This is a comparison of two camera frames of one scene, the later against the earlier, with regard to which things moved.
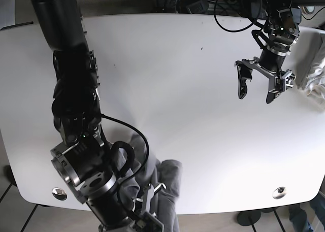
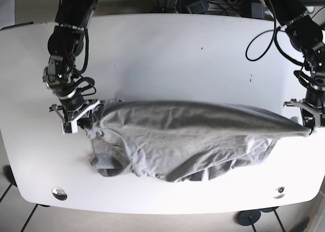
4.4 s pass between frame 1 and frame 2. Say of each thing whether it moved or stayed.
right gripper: moved
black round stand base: stayed
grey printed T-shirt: moved
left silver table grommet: stayed
